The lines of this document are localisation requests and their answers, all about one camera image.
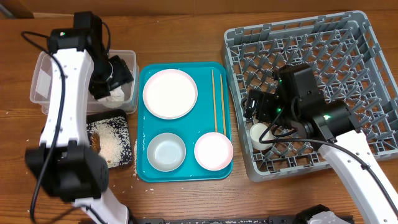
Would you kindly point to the clear plastic bin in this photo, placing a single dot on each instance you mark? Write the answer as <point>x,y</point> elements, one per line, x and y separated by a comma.
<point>42,81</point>

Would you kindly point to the grey bowl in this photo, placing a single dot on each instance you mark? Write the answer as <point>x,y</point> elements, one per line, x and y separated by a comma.
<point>166,152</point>

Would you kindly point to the white cup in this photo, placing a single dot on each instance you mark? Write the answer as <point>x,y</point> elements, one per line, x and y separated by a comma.
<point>255,132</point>

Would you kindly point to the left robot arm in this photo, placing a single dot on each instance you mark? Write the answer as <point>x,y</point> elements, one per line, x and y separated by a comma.
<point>64,164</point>

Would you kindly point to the brown food piece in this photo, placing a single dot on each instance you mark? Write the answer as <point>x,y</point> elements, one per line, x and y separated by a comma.
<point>95,142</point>

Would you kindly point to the wooden chopstick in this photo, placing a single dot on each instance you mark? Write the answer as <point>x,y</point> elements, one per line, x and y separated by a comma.
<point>214,100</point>
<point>222,105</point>

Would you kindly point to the white napkin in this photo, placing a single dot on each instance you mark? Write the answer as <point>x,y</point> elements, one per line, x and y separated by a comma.
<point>114,100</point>

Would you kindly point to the black plastic tray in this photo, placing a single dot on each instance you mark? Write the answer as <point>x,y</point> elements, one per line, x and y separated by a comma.
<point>72,132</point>

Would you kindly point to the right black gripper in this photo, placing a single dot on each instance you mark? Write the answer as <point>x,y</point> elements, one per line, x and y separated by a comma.
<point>257,106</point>

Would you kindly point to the grey dishwasher rack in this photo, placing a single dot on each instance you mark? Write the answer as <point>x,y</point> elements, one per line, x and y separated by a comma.
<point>349,65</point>

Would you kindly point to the teal serving tray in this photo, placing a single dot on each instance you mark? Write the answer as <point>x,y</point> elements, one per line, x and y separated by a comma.
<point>199,121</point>

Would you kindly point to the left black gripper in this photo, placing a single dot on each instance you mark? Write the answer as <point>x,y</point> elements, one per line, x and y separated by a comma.
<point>124,75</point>

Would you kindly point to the large white plate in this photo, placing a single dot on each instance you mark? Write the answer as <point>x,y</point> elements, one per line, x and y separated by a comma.
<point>170,94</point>

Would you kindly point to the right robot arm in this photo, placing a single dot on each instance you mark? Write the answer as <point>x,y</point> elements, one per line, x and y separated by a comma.
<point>298,112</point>

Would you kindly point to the pink white bowl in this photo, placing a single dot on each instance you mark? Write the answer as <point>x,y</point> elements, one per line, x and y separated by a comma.
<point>213,151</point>

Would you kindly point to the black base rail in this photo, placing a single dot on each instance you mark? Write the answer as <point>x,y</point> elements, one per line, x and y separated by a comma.
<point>281,219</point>

